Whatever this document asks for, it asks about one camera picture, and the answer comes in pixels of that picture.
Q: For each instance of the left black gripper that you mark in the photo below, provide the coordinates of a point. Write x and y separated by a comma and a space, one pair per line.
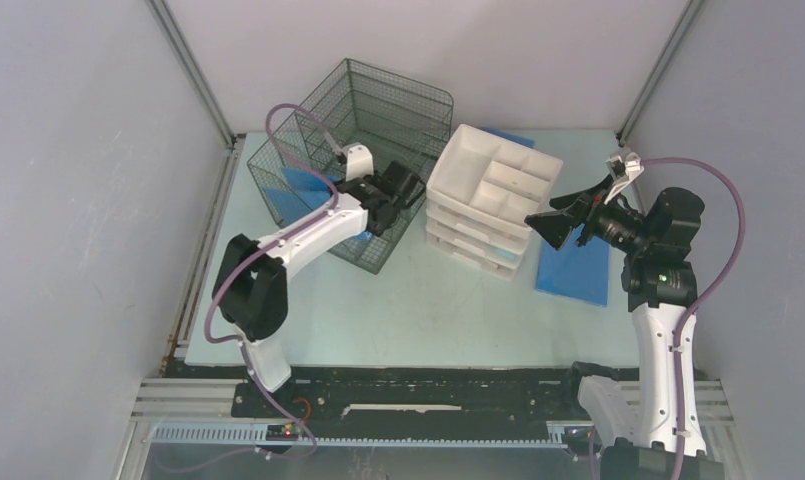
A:
369, 179

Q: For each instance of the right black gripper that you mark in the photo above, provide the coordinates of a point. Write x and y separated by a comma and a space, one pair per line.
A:
555, 226

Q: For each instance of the green wire mesh basket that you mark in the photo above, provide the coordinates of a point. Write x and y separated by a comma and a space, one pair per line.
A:
361, 119

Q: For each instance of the blue folder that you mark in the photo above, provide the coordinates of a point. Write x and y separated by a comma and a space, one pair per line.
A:
520, 140
292, 195
576, 272

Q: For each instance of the white plastic drawer organizer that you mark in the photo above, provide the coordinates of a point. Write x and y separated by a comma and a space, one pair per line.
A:
481, 190

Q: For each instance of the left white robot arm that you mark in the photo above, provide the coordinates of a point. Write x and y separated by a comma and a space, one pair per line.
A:
251, 288

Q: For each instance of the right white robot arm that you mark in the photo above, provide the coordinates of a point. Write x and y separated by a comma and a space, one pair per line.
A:
661, 437

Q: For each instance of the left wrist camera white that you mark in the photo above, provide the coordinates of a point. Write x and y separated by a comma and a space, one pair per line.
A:
358, 161

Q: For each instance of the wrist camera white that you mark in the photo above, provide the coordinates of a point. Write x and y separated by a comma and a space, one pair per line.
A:
358, 161
625, 166

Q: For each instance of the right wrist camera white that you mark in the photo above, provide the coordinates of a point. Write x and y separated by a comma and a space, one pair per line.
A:
625, 166

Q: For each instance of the black front rail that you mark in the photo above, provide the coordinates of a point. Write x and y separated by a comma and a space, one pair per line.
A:
428, 404

